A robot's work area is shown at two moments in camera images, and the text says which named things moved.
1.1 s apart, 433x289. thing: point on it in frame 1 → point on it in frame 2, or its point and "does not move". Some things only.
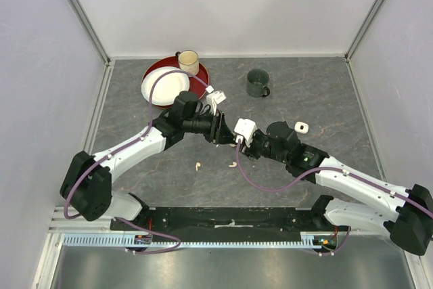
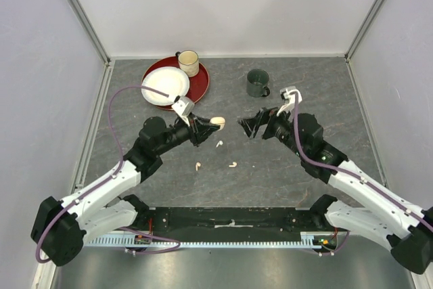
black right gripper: x=249 y=150 → x=252 y=125
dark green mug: x=256 y=82 does not move
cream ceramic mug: x=188 y=61 does not move
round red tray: x=195 y=85 does not move
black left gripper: x=225 y=136 → x=199 y=129
